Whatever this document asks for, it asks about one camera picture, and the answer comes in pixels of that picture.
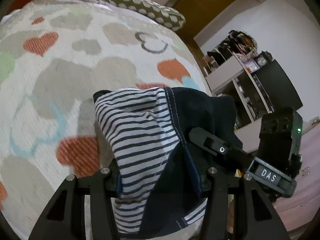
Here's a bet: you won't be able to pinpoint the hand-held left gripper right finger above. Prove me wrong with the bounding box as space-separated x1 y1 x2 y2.
200 169 290 240

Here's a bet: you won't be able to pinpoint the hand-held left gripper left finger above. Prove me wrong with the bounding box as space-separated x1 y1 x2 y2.
29 167 122 240

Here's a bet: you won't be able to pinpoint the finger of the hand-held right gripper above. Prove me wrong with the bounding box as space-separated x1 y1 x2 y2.
189 127 254 172

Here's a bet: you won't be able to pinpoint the navy pants with striped lining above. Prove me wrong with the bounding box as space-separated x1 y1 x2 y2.
93 87 243 239

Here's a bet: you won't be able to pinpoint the black television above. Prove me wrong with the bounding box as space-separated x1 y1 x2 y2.
250 59 303 120

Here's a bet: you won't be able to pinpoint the white open shelf cabinet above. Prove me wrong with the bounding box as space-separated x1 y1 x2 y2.
207 55 275 130

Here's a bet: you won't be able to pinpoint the dark mantel clock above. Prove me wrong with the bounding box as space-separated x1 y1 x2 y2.
255 51 273 68

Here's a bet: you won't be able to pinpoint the heart patterned bed quilt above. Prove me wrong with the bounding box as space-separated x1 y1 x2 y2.
0 0 213 240

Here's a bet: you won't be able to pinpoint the wooden door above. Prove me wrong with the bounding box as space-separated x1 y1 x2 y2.
172 0 244 55

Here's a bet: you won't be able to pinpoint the olive spotted bolster pillow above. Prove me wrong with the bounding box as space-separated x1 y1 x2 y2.
107 0 186 32

